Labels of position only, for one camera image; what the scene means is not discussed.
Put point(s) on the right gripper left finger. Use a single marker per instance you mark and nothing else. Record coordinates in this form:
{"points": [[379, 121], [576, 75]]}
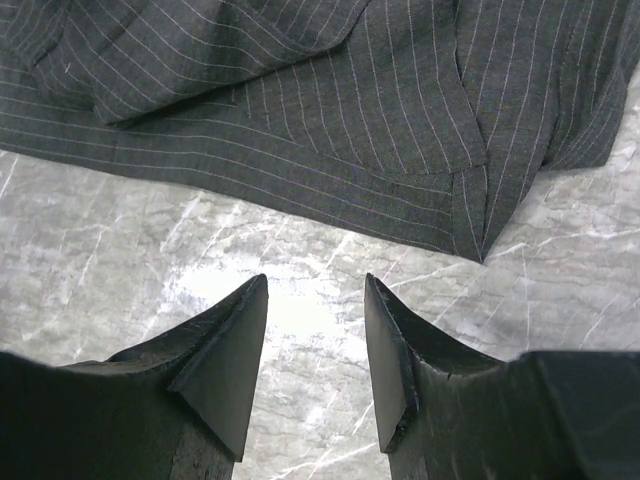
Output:
{"points": [[176, 406]]}

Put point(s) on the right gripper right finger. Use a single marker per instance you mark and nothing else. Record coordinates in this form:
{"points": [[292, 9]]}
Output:
{"points": [[446, 411]]}

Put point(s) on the black pinstripe long sleeve shirt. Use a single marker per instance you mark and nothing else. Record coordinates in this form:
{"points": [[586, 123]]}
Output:
{"points": [[418, 122]]}

